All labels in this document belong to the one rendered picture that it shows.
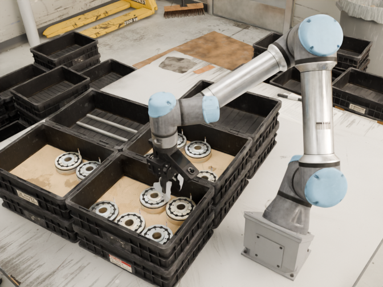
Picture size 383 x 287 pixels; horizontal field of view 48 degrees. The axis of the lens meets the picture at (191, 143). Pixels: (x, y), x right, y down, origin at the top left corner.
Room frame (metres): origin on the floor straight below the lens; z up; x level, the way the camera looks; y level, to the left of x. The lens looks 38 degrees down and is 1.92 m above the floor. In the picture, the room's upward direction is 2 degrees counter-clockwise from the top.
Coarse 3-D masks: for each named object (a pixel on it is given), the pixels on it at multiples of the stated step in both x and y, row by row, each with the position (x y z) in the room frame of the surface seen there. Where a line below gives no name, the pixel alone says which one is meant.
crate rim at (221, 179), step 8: (216, 128) 1.36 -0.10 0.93; (136, 136) 1.33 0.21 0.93; (240, 136) 1.31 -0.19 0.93; (128, 144) 1.28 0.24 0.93; (248, 144) 1.26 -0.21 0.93; (128, 152) 1.24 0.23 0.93; (240, 152) 1.22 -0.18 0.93; (240, 160) 1.19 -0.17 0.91; (232, 168) 1.14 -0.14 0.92; (224, 176) 1.09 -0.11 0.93; (216, 184) 1.05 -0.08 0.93
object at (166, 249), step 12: (132, 156) 1.21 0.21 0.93; (192, 180) 1.07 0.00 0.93; (72, 204) 0.98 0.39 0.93; (204, 204) 0.97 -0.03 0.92; (96, 216) 0.92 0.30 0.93; (192, 216) 0.91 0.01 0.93; (120, 228) 0.87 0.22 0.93; (180, 228) 0.87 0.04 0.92; (144, 240) 0.82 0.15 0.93; (168, 252) 0.79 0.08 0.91
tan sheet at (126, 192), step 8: (120, 184) 1.17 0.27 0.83; (128, 184) 1.17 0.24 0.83; (136, 184) 1.17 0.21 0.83; (144, 184) 1.17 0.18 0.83; (112, 192) 1.13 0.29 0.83; (120, 192) 1.13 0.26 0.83; (128, 192) 1.13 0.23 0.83; (136, 192) 1.13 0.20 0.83; (112, 200) 1.09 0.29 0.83; (120, 200) 1.09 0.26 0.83; (128, 200) 1.09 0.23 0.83; (136, 200) 1.09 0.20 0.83; (120, 208) 1.05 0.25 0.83; (128, 208) 1.05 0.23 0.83; (136, 208) 1.05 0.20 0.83; (144, 216) 1.01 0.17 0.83; (152, 216) 1.01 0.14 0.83; (160, 216) 1.01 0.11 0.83; (152, 224) 0.97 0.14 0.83; (168, 224) 0.97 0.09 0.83
